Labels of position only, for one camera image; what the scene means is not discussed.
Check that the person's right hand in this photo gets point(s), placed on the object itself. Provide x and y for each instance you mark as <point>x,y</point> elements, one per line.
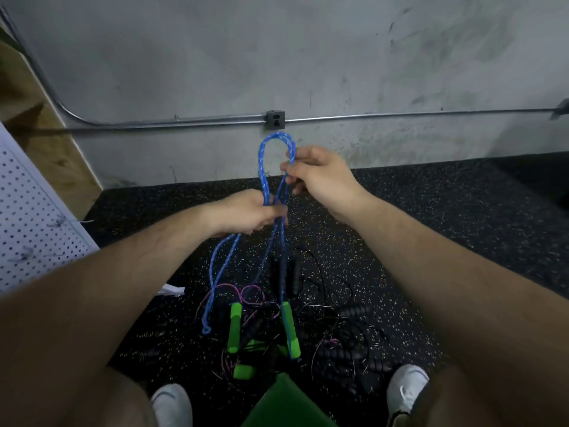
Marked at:
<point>324,178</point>

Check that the person's left hand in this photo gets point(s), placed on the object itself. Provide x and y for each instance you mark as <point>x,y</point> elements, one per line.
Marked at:
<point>244,213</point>

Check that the white pegboard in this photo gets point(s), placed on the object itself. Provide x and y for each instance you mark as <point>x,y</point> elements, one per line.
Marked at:
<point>31,226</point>

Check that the person's right forearm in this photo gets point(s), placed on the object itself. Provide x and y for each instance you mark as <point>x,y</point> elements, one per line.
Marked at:
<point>471,307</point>

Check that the person's left forearm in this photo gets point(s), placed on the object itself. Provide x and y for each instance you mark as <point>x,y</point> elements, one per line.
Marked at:
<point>107,315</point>

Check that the white pegboard stand foot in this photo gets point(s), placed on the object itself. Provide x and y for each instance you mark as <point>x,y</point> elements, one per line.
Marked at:
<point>172,289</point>

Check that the grey electrical junction box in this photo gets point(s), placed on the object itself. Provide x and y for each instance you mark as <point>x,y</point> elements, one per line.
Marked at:
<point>275,119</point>

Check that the metal conduit pipe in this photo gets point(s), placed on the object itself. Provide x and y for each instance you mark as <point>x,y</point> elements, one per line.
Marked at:
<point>178,121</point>

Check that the white left shoe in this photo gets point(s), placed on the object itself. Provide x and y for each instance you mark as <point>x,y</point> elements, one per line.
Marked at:
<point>171,406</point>

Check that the white shoe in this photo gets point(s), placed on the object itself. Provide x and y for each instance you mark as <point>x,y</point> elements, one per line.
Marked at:
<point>171,406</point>
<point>407,391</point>

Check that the white right shoe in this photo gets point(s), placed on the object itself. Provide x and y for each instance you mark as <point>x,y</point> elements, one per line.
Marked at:
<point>407,391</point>

